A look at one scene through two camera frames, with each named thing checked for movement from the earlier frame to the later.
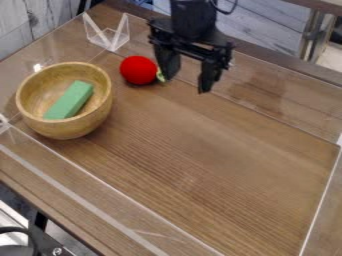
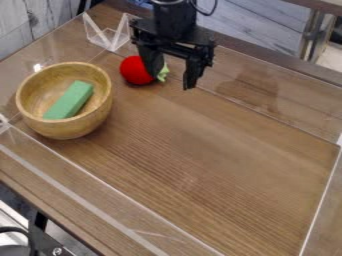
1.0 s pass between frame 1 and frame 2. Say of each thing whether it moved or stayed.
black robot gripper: moved
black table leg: stayed
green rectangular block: stayed
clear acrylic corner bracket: stayed
